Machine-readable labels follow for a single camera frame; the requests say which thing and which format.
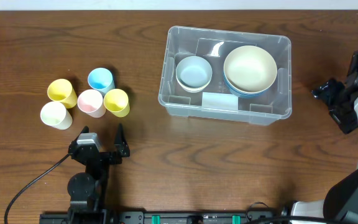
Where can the white cup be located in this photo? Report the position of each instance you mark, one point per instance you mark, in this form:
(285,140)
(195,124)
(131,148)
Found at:
(55,114)

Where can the clear plastic storage bin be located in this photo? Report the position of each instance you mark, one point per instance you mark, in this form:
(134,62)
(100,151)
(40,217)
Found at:
(216,101)

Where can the pale blue small bowl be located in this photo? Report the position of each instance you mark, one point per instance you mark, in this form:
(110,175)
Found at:
(194,71)

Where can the light blue cup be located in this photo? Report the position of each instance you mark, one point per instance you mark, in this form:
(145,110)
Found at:
(102,80)

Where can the white small bowl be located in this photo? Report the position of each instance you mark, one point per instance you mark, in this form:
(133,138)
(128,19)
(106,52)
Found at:
(193,89)

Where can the yellow cup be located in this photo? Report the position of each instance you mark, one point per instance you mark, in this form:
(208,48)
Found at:
(117,102)
(62,91)

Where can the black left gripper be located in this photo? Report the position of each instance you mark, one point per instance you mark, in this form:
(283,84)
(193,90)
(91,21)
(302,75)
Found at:
(103,156)

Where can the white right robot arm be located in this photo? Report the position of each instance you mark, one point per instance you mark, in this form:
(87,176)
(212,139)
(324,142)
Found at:
(341,201)

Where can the beige bowl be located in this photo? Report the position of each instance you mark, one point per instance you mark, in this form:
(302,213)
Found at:
(250,69)

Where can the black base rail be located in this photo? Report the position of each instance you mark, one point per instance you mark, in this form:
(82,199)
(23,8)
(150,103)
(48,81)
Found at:
(112,217)

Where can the pink cup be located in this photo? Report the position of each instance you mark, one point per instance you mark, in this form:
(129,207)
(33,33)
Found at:
(91,102)

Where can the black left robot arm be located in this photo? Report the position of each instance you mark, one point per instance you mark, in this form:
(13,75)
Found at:
(87,189)

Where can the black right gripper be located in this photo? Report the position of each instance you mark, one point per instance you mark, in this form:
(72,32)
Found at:
(334,101)

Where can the dark blue bowl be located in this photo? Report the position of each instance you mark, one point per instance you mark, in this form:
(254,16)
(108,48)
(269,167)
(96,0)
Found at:
(240,94)

